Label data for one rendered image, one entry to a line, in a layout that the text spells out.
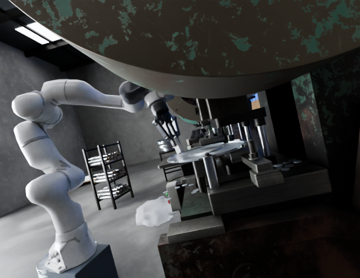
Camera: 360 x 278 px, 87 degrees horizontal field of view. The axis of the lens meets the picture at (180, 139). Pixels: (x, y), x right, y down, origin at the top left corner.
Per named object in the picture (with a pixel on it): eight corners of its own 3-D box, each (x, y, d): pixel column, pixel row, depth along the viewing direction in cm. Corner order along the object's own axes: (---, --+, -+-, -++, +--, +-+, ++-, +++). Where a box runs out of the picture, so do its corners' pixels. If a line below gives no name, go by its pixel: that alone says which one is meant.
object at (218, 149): (152, 164, 72) (152, 162, 71) (201, 146, 91) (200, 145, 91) (212, 161, 50) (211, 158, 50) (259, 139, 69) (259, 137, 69)
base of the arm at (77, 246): (35, 270, 80) (26, 239, 79) (75, 242, 97) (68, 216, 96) (70, 275, 71) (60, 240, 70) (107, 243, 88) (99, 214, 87)
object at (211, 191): (212, 216, 49) (207, 193, 49) (204, 173, 94) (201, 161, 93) (334, 192, 46) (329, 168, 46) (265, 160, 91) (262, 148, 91)
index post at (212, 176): (210, 188, 52) (202, 155, 51) (209, 185, 55) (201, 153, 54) (220, 186, 52) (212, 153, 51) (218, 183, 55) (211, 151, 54)
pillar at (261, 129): (265, 156, 60) (255, 113, 59) (262, 155, 62) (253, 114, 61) (271, 155, 60) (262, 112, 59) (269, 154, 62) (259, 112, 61)
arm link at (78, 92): (66, 74, 79) (141, 75, 82) (84, 95, 97) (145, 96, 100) (63, 97, 77) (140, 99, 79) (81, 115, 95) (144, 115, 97)
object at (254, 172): (258, 187, 45) (248, 145, 44) (241, 171, 61) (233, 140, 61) (284, 182, 44) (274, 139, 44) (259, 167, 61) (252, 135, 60)
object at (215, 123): (218, 135, 60) (214, 118, 59) (212, 133, 80) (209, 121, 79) (270, 123, 58) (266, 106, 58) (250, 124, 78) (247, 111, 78)
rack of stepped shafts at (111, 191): (117, 209, 267) (100, 144, 263) (95, 210, 287) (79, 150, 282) (136, 196, 306) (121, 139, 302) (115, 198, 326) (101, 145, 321)
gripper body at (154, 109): (161, 109, 91) (169, 126, 89) (146, 111, 85) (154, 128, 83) (169, 100, 85) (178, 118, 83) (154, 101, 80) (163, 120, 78)
